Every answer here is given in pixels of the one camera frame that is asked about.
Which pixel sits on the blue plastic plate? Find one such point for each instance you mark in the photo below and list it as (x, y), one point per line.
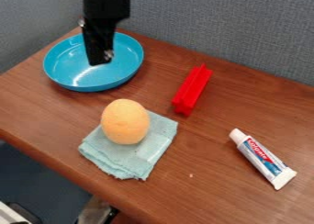
(80, 69)

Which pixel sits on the white Colgate toothpaste tube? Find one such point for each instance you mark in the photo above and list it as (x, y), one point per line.
(274, 170)

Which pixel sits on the grey table leg bracket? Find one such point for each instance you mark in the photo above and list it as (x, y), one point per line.
(98, 212)

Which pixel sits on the light blue folded cloth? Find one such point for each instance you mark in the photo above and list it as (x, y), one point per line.
(130, 161)

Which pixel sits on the white object at corner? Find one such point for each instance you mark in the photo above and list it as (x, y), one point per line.
(9, 216)

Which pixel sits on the red star-shaped block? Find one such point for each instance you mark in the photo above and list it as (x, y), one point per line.
(190, 90)

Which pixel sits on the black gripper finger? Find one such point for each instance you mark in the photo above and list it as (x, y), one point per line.
(98, 37)

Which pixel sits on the yellow foam ball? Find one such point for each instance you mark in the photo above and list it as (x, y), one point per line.
(124, 121)

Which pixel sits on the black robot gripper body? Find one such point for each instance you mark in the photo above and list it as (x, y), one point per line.
(104, 12)

